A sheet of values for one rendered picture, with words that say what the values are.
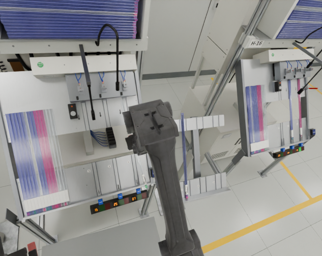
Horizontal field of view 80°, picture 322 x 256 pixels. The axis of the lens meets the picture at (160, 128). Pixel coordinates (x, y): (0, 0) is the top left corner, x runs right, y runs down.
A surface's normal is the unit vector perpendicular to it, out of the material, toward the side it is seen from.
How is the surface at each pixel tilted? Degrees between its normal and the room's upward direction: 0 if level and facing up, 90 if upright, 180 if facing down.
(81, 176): 43
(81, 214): 0
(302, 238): 0
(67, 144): 0
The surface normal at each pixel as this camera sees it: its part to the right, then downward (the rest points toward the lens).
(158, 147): 0.26, 0.29
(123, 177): 0.36, 0.04
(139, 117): -0.07, -0.75
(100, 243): 0.17, -0.64
